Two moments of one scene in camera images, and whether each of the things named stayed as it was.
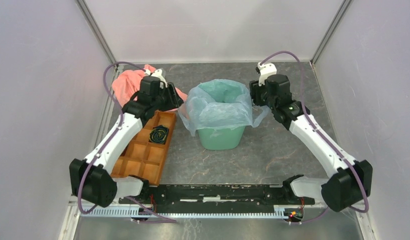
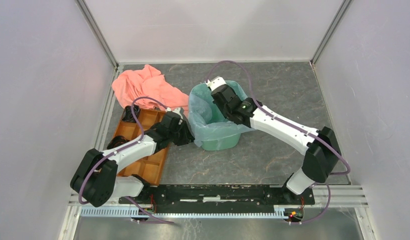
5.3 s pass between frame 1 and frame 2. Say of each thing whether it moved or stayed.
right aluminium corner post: stayed
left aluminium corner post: stayed
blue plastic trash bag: moved
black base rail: stayed
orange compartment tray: stayed
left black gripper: moved
